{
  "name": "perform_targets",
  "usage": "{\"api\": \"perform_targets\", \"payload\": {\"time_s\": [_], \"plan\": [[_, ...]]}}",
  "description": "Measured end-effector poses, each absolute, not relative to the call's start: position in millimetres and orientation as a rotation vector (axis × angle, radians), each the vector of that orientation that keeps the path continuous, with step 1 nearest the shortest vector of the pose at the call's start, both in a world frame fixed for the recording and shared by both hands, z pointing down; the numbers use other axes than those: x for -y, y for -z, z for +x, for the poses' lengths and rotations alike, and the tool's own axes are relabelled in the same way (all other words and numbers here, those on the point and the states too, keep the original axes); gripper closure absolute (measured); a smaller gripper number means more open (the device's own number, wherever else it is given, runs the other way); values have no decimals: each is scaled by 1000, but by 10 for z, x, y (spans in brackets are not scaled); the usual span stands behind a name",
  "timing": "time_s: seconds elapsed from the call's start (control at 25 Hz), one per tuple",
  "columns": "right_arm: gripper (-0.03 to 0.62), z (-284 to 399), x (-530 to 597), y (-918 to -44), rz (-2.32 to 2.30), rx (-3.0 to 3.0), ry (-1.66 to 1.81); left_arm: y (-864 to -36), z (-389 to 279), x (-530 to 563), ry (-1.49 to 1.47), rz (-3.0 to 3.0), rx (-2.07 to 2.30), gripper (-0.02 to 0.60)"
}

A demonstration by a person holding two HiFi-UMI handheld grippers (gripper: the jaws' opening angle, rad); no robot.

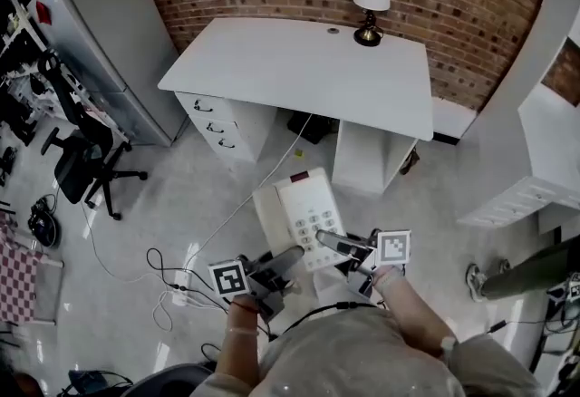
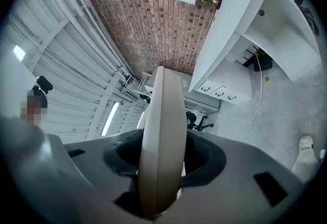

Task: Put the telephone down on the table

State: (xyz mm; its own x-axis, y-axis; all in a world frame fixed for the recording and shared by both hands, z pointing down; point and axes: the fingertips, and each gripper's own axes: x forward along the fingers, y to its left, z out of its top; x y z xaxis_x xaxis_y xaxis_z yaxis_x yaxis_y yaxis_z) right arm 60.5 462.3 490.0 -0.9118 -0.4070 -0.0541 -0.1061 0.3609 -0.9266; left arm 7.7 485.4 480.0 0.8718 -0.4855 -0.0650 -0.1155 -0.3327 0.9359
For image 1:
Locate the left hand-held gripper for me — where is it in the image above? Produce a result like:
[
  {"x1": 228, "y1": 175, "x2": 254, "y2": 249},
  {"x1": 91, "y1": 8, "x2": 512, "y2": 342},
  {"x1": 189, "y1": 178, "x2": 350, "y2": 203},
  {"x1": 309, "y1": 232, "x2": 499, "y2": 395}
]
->
[{"x1": 208, "y1": 245, "x2": 305, "y2": 323}]

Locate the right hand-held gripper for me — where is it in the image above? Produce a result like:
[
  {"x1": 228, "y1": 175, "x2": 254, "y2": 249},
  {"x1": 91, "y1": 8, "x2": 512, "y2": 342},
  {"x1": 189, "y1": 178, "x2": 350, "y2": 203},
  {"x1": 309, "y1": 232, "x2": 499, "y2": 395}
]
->
[{"x1": 314, "y1": 228, "x2": 412, "y2": 302}]

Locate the white telephone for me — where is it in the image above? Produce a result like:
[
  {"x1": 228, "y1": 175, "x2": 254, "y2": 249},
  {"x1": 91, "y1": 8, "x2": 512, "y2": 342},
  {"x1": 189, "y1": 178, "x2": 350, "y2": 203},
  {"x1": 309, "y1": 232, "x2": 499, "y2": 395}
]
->
[{"x1": 251, "y1": 167, "x2": 349, "y2": 273}]

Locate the person's left forearm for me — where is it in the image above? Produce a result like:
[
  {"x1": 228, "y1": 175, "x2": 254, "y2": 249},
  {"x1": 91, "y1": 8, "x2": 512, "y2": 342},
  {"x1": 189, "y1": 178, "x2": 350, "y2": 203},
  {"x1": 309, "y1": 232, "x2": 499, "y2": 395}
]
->
[{"x1": 214, "y1": 294, "x2": 263, "y2": 383}]

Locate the person's right forearm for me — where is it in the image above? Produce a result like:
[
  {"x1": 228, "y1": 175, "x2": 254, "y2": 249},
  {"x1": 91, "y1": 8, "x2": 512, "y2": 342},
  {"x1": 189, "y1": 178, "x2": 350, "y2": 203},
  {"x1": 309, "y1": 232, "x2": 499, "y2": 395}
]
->
[{"x1": 373, "y1": 265, "x2": 459, "y2": 361}]

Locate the black box under table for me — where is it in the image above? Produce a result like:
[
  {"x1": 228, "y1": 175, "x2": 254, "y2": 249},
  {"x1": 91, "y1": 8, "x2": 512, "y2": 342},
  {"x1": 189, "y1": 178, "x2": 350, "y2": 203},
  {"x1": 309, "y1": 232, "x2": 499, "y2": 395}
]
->
[{"x1": 286, "y1": 110, "x2": 335, "y2": 145}]

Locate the person's grey shirt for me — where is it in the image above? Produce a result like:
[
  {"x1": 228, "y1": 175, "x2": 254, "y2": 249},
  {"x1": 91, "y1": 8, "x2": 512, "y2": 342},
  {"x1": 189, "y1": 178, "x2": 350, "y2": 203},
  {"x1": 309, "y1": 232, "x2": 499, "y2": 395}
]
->
[{"x1": 188, "y1": 304, "x2": 547, "y2": 397}]

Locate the grey round stool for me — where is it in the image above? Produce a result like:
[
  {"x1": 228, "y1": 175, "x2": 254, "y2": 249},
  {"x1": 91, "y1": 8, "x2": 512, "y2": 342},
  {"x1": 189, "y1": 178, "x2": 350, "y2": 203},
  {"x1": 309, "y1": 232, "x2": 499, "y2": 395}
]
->
[{"x1": 130, "y1": 363, "x2": 219, "y2": 397}]

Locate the white table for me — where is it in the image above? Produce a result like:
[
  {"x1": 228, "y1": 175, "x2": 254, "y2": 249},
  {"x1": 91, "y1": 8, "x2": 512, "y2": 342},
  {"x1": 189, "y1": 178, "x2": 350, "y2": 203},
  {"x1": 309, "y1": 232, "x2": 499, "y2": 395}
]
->
[{"x1": 157, "y1": 16, "x2": 436, "y2": 197}]

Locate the white shelf unit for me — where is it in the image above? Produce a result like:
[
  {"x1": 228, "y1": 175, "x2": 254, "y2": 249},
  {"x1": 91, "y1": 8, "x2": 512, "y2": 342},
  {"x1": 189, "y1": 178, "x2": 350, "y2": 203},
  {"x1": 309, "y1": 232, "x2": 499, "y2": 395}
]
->
[{"x1": 456, "y1": 35, "x2": 580, "y2": 237}]

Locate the blue bag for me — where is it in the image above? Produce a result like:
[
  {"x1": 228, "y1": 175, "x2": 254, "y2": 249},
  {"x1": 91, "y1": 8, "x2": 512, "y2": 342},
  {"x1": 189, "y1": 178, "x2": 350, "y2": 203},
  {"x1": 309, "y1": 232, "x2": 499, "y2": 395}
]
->
[{"x1": 57, "y1": 369, "x2": 135, "y2": 397}]

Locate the black office chair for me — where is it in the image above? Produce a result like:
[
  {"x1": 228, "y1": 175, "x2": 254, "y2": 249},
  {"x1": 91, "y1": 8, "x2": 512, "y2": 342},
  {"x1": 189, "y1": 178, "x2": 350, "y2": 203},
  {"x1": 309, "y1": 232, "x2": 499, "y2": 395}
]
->
[{"x1": 37, "y1": 51, "x2": 150, "y2": 221}]

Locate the round black floor device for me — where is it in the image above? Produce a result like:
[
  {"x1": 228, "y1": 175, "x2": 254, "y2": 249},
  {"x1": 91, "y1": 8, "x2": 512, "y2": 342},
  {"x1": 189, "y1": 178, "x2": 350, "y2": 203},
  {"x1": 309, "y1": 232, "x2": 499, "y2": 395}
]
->
[{"x1": 28, "y1": 194, "x2": 63, "y2": 250}]

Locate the grey refrigerator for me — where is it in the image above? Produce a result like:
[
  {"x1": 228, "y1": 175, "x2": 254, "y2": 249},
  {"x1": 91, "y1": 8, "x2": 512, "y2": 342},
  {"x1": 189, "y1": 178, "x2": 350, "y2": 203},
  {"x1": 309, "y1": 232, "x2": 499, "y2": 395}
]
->
[{"x1": 25, "y1": 0, "x2": 191, "y2": 148}]

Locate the red string bracelet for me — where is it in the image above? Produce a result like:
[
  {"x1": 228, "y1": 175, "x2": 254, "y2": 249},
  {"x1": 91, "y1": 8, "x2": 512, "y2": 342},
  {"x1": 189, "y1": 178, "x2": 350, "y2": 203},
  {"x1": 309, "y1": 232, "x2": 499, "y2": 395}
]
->
[{"x1": 229, "y1": 299, "x2": 260, "y2": 314}]

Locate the black chest cable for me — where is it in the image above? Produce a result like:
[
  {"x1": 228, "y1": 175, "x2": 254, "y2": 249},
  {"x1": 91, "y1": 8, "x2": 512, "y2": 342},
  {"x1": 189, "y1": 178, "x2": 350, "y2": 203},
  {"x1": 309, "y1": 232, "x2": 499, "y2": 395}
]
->
[{"x1": 266, "y1": 301, "x2": 387, "y2": 340}]

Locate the white telephone cord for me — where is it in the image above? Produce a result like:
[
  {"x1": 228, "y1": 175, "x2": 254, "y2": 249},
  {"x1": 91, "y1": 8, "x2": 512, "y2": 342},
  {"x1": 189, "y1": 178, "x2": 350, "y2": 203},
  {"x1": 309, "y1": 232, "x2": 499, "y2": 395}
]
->
[{"x1": 182, "y1": 112, "x2": 314, "y2": 274}]

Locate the black floor cable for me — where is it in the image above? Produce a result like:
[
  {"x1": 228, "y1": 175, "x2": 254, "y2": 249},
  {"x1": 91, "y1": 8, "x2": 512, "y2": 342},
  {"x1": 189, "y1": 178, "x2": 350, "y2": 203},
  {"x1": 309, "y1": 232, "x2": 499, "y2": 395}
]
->
[{"x1": 145, "y1": 247, "x2": 228, "y2": 313}]

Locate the black stand with cables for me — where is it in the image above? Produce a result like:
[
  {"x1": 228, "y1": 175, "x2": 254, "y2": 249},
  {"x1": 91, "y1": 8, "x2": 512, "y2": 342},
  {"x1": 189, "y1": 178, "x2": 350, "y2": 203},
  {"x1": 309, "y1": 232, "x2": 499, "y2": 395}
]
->
[{"x1": 527, "y1": 272, "x2": 580, "y2": 397}]

